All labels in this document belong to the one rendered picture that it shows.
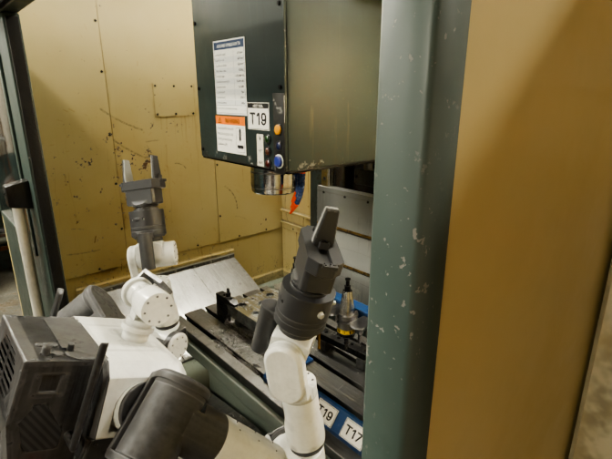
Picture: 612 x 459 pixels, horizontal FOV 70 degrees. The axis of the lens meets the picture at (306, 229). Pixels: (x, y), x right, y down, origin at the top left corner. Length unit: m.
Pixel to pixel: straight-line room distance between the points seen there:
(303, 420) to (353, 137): 0.78
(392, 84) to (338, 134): 0.96
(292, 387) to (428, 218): 0.52
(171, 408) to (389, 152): 0.56
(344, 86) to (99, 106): 1.35
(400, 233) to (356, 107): 1.01
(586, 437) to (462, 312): 0.51
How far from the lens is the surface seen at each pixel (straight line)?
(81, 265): 2.38
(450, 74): 0.28
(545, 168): 0.44
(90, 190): 2.31
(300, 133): 1.14
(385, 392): 0.35
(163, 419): 0.74
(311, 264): 0.62
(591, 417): 0.82
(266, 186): 1.45
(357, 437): 1.29
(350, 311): 1.22
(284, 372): 0.74
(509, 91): 0.36
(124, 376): 0.83
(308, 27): 1.17
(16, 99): 1.41
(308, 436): 0.85
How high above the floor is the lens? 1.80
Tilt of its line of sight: 17 degrees down
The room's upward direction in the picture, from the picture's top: straight up
